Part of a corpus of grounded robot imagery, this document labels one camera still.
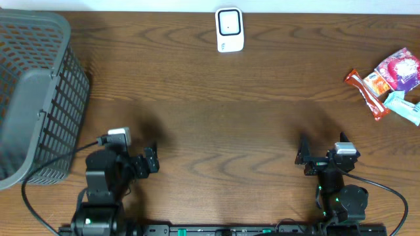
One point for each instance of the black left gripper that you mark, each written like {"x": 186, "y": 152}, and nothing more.
{"x": 144, "y": 162}

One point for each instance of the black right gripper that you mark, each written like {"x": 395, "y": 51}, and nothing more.
{"x": 317, "y": 164}

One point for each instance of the red snack wrapper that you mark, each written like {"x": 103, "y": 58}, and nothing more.
{"x": 374, "y": 104}

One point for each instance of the orange tissue pack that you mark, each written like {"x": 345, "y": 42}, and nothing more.
{"x": 376, "y": 83}

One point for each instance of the teal wipes packet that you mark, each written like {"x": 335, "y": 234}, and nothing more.
{"x": 395, "y": 101}

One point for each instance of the purple Carefree pad package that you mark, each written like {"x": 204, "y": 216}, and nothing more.
{"x": 400, "y": 70}

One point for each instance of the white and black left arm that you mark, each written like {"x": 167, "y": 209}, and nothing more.
{"x": 110, "y": 172}

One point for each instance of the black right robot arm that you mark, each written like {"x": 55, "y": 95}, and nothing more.
{"x": 344, "y": 204}

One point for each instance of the white barcode scanner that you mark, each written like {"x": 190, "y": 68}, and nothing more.
{"x": 229, "y": 30}

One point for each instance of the grey plastic mesh basket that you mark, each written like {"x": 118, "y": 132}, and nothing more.
{"x": 44, "y": 96}

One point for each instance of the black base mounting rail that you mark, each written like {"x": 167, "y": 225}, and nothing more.
{"x": 165, "y": 230}

